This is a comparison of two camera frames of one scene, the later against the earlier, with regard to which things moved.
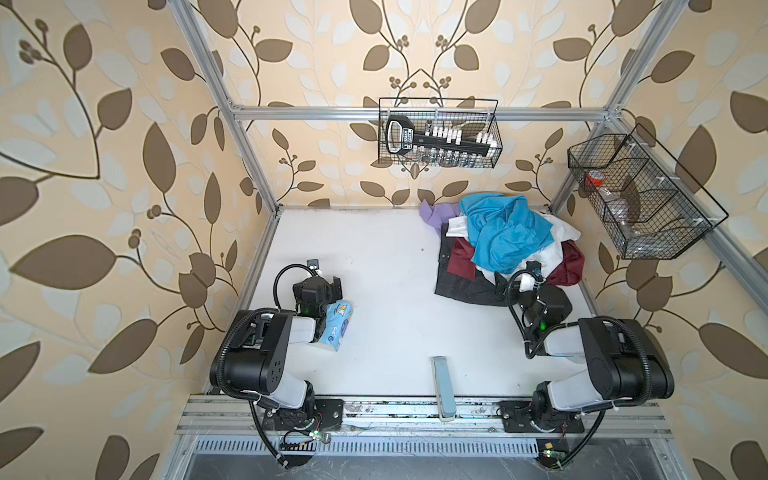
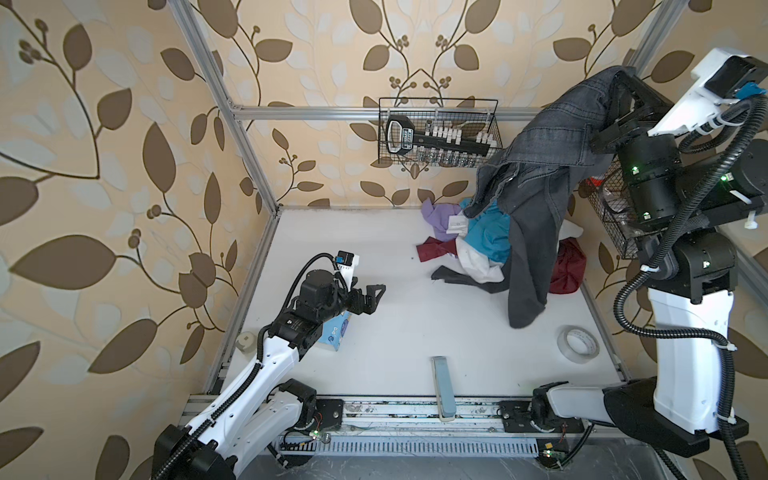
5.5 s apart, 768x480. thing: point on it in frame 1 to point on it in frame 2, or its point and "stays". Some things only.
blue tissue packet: (336, 322) stays
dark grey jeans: (454, 285) to (533, 173)
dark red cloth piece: (460, 261) to (430, 248)
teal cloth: (505, 230) stays
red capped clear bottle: (596, 178) stays
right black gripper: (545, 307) to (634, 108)
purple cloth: (438, 214) stays
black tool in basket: (402, 139) stays
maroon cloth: (571, 270) stays
